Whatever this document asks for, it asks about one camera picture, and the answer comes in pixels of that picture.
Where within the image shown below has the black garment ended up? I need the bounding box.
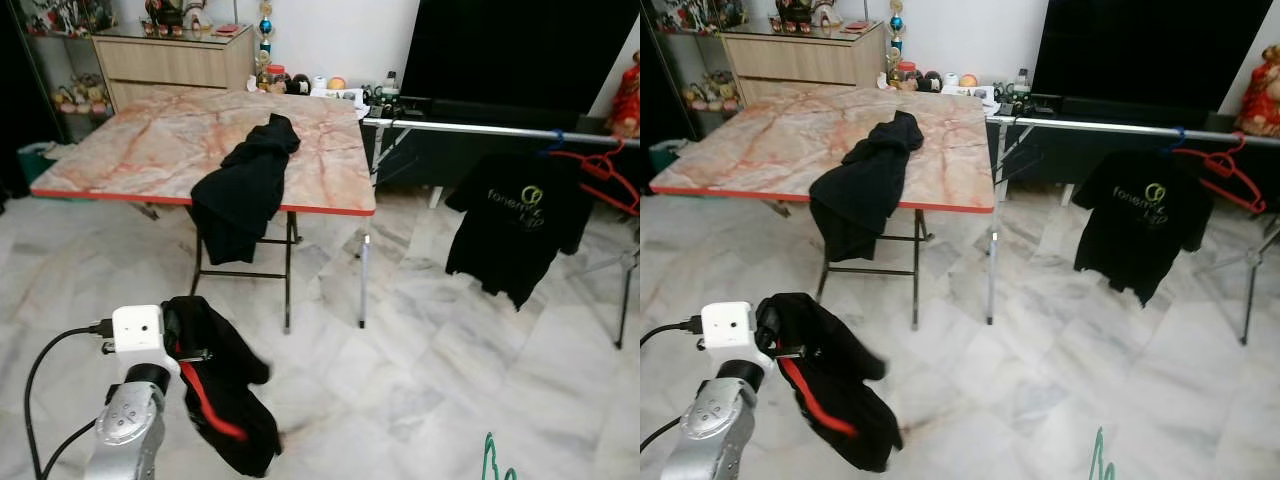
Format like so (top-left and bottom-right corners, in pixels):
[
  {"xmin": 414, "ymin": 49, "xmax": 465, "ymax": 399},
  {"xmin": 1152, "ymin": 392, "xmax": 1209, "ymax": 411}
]
[
  {"xmin": 760, "ymin": 292, "xmax": 905, "ymax": 474},
  {"xmin": 808, "ymin": 110, "xmax": 926, "ymax": 264},
  {"xmin": 188, "ymin": 113, "xmax": 303, "ymax": 267},
  {"xmin": 170, "ymin": 296, "xmax": 284, "ymax": 479}
]

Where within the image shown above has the green plastic hanger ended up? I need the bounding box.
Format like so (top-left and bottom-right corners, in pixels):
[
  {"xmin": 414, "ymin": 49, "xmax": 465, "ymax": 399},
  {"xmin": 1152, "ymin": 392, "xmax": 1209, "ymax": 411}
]
[
  {"xmin": 1088, "ymin": 427, "xmax": 1118, "ymax": 480},
  {"xmin": 484, "ymin": 431, "xmax": 518, "ymax": 480}
]

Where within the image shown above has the marble top folding table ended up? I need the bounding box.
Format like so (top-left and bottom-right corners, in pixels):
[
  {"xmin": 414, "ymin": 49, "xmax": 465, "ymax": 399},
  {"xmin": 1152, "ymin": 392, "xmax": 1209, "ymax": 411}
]
[
  {"xmin": 648, "ymin": 82, "xmax": 998, "ymax": 332},
  {"xmin": 30, "ymin": 88, "xmax": 378, "ymax": 336}
]

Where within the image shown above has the teal bin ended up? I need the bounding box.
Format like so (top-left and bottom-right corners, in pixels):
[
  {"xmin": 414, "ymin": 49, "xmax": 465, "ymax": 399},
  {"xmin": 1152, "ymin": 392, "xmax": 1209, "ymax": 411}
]
[
  {"xmin": 650, "ymin": 138, "xmax": 692, "ymax": 180},
  {"xmin": 18, "ymin": 142, "xmax": 62, "ymax": 187}
]

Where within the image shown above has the glass display shelf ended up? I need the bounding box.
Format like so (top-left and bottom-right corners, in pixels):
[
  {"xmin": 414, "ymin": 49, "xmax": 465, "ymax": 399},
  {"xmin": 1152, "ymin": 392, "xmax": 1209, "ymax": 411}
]
[
  {"xmin": 20, "ymin": 0, "xmax": 117, "ymax": 141},
  {"xmin": 650, "ymin": 0, "xmax": 737, "ymax": 136}
]

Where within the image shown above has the wooden drawer cabinet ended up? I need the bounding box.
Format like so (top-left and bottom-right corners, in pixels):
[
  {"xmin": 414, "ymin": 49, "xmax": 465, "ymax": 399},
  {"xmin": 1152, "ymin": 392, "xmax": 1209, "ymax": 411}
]
[
  {"xmin": 92, "ymin": 25, "xmax": 257, "ymax": 109},
  {"xmin": 722, "ymin": 22, "xmax": 888, "ymax": 103}
]

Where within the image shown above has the red laughing buddha statue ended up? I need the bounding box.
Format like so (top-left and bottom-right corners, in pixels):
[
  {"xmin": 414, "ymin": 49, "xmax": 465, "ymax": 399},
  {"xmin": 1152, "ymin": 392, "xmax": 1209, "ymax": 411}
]
[
  {"xmin": 606, "ymin": 50, "xmax": 641, "ymax": 139},
  {"xmin": 1234, "ymin": 54, "xmax": 1280, "ymax": 139}
]

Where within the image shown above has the black printed t-shirt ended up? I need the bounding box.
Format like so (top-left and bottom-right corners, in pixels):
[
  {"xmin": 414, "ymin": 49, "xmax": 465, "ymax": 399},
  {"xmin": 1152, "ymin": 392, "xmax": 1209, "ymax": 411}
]
[
  {"xmin": 445, "ymin": 150, "xmax": 597, "ymax": 312},
  {"xmin": 1072, "ymin": 149, "xmax": 1217, "ymax": 307}
]

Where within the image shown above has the dark decorative statuette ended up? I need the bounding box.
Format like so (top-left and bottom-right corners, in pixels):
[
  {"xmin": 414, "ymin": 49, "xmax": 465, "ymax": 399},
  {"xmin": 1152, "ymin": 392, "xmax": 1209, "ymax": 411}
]
[
  {"xmin": 775, "ymin": 0, "xmax": 842, "ymax": 28},
  {"xmin": 145, "ymin": 0, "xmax": 213, "ymax": 31}
]

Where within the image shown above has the black TV console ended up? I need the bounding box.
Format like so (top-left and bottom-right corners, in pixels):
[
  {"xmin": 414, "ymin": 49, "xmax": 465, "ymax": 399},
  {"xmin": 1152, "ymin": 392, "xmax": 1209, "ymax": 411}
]
[
  {"xmin": 985, "ymin": 94, "xmax": 1280, "ymax": 188},
  {"xmin": 360, "ymin": 95, "xmax": 641, "ymax": 193}
]

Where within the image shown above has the silver clothes rack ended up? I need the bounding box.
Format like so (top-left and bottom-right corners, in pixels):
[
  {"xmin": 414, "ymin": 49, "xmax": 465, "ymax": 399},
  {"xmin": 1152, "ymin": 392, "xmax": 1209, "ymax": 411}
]
[
  {"xmin": 357, "ymin": 114, "xmax": 641, "ymax": 350},
  {"xmin": 984, "ymin": 112, "xmax": 1280, "ymax": 347}
]

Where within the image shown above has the black television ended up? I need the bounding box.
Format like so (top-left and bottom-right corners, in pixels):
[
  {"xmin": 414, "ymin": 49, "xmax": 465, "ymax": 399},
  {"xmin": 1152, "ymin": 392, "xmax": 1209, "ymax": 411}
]
[
  {"xmin": 400, "ymin": 0, "xmax": 640, "ymax": 107},
  {"xmin": 1030, "ymin": 0, "xmax": 1274, "ymax": 102}
]

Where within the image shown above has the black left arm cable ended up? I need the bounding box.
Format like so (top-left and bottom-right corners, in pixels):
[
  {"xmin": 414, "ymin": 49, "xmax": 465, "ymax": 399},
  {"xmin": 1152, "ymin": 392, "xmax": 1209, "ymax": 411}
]
[
  {"xmin": 640, "ymin": 317, "xmax": 706, "ymax": 453},
  {"xmin": 22, "ymin": 319, "xmax": 116, "ymax": 480}
]

